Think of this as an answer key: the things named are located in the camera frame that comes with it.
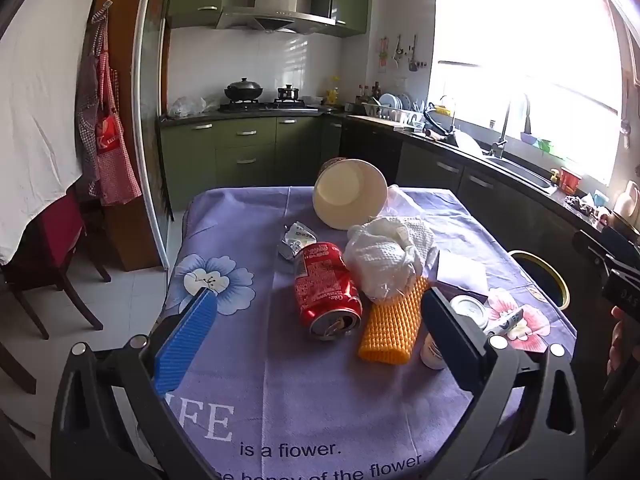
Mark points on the black bin with yellow rim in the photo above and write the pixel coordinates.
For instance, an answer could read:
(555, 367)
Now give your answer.
(564, 285)

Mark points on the cream paper bowl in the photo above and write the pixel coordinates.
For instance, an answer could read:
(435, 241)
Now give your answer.
(350, 195)

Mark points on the crumpled plastic bag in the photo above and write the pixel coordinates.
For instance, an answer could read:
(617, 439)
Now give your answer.
(187, 106)

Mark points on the white dish rack with dishes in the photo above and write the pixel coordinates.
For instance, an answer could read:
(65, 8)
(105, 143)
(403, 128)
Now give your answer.
(392, 107)

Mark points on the small yellow dispenser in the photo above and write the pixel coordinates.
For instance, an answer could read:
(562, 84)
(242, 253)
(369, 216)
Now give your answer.
(555, 175)

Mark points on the small white wrapper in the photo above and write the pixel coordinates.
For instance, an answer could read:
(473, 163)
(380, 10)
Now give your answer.
(505, 321)

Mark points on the steel range hood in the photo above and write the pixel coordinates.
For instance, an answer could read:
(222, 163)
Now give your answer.
(270, 2)

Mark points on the white hanging cloth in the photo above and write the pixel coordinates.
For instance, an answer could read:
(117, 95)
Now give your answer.
(35, 110)

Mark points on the orange foam net sleeve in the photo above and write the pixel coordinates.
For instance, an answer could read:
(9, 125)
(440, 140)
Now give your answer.
(392, 327)

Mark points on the wooden rolling pin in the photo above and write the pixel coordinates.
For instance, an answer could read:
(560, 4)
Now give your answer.
(435, 134)

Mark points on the glass sliding door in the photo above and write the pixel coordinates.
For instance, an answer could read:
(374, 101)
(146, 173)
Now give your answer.
(150, 110)

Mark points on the black wok with lid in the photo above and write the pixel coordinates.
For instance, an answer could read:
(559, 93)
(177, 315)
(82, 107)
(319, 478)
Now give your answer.
(243, 91)

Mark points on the clear bag with white tissue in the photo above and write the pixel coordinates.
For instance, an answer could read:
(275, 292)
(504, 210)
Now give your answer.
(385, 255)

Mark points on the green bowl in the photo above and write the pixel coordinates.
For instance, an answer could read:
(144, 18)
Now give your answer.
(546, 145)

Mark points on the green base cabinets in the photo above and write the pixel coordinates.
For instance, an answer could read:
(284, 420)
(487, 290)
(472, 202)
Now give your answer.
(240, 152)

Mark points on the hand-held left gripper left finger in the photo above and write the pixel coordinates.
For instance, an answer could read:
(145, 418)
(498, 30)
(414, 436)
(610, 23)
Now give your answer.
(185, 342)

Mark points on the red checkered apron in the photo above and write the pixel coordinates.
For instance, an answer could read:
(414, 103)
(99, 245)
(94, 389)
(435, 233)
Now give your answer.
(115, 160)

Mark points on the bright window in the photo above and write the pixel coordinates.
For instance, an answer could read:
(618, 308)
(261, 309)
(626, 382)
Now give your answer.
(525, 60)

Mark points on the wooden cutting board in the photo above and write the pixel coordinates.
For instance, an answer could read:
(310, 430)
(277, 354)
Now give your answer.
(372, 120)

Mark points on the person's right hand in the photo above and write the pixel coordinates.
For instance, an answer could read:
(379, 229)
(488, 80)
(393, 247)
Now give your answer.
(622, 340)

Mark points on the dark checkered apron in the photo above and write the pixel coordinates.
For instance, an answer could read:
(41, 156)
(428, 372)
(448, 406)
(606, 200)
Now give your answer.
(87, 110)

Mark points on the yellow bag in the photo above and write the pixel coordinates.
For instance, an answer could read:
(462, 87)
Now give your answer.
(332, 94)

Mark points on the tall metal faucet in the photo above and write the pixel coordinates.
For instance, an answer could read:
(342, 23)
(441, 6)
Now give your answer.
(502, 130)

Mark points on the purple bowl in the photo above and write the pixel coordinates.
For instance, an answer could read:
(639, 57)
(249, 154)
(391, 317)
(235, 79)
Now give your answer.
(527, 137)

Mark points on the white plate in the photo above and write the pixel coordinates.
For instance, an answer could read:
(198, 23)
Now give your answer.
(467, 142)

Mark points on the white jug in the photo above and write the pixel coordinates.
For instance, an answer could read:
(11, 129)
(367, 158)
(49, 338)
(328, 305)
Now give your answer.
(627, 202)

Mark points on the red soda can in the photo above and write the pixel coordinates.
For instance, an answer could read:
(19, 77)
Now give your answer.
(325, 285)

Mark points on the hanging metal ladle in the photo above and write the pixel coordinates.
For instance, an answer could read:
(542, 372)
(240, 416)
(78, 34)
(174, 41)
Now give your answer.
(413, 52)

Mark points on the hanging metal utensil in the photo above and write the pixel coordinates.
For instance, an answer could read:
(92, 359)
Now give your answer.
(398, 47)

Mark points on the light blue cup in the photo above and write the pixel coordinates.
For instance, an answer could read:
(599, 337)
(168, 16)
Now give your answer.
(600, 199)

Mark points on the gas stove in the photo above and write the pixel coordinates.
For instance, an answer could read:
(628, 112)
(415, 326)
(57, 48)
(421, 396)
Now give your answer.
(265, 106)

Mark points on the silver pouch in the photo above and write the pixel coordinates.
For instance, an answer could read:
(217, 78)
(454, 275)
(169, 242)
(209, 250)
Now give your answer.
(295, 240)

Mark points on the black kitchen countertop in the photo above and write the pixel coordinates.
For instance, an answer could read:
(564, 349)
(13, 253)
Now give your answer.
(560, 202)

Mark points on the dark crumpled rag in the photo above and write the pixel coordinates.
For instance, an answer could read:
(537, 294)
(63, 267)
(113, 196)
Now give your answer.
(577, 201)

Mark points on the row of condiment bottles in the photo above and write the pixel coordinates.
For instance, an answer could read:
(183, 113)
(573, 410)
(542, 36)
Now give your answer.
(367, 92)

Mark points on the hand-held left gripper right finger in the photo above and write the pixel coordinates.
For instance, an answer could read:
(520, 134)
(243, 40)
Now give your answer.
(450, 340)

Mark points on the steel sink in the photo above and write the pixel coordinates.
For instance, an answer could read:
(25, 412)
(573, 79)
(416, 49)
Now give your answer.
(520, 172)

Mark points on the red cup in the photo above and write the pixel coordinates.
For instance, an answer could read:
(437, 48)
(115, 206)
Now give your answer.
(570, 180)

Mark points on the orange hanging utensil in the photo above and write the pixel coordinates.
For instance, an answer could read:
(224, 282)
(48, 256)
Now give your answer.
(382, 52)

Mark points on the red wooden chair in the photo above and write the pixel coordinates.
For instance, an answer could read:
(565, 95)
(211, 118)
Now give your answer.
(50, 240)

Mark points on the red white milk carton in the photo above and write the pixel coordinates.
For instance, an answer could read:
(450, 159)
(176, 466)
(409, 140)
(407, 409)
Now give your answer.
(460, 272)

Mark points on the small white jar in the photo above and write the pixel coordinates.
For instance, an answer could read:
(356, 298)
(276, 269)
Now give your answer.
(462, 316)

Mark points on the purple floral tablecloth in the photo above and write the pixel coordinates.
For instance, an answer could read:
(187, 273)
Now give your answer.
(280, 385)

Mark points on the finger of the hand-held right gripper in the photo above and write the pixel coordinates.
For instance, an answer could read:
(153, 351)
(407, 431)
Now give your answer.
(595, 247)

